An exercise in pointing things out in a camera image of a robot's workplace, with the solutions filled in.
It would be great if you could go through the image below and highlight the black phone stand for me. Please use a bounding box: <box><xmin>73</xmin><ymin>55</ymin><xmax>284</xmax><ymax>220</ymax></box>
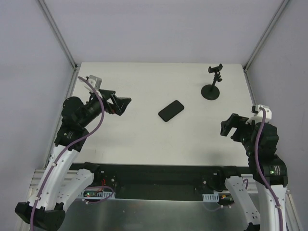
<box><xmin>201</xmin><ymin>64</ymin><xmax>223</xmax><ymax>101</ymax></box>

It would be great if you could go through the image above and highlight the black smartphone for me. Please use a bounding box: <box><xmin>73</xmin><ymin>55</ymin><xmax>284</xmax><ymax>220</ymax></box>
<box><xmin>158</xmin><ymin>100</ymin><xmax>185</xmax><ymax>122</ymax></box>

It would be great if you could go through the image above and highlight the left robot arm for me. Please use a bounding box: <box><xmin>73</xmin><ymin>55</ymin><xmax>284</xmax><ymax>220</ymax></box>
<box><xmin>15</xmin><ymin>90</ymin><xmax>131</xmax><ymax>231</ymax></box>

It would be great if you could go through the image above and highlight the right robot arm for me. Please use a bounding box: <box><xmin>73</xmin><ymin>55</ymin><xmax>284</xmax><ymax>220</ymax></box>
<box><xmin>217</xmin><ymin>107</ymin><xmax>288</xmax><ymax>231</ymax></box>

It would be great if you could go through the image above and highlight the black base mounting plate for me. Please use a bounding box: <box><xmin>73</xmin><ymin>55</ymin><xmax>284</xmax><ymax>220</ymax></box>
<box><xmin>72</xmin><ymin>163</ymin><xmax>253</xmax><ymax>200</ymax></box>

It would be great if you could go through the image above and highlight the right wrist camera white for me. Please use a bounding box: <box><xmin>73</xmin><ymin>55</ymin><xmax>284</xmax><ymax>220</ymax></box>
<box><xmin>246</xmin><ymin>104</ymin><xmax>272</xmax><ymax>125</ymax></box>

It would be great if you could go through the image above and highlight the right white cable duct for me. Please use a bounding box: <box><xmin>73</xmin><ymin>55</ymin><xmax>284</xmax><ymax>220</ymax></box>
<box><xmin>202</xmin><ymin>193</ymin><xmax>219</xmax><ymax>203</ymax></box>

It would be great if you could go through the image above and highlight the white cable duct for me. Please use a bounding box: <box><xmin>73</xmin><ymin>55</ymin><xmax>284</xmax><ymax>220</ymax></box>
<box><xmin>77</xmin><ymin>190</ymin><xmax>116</xmax><ymax>200</ymax></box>
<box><xmin>202</xmin><ymin>193</ymin><xmax>219</xmax><ymax>203</ymax></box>

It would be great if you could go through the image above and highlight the left white cable duct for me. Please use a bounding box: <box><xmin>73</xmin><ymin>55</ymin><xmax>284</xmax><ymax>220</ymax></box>
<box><xmin>77</xmin><ymin>190</ymin><xmax>116</xmax><ymax>200</ymax></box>

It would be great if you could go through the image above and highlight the left aluminium frame post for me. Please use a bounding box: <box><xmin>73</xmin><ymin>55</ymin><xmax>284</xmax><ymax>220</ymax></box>
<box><xmin>36</xmin><ymin>0</ymin><xmax>78</xmax><ymax>70</ymax></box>

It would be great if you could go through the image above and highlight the aluminium frame post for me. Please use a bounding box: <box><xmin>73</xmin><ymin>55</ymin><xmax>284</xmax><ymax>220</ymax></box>
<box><xmin>243</xmin><ymin>0</ymin><xmax>291</xmax><ymax>71</ymax></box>
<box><xmin>36</xmin><ymin>0</ymin><xmax>78</xmax><ymax>70</ymax></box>

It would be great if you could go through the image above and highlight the right aluminium frame post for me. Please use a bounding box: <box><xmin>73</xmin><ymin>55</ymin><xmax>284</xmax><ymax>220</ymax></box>
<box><xmin>243</xmin><ymin>0</ymin><xmax>291</xmax><ymax>71</ymax></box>

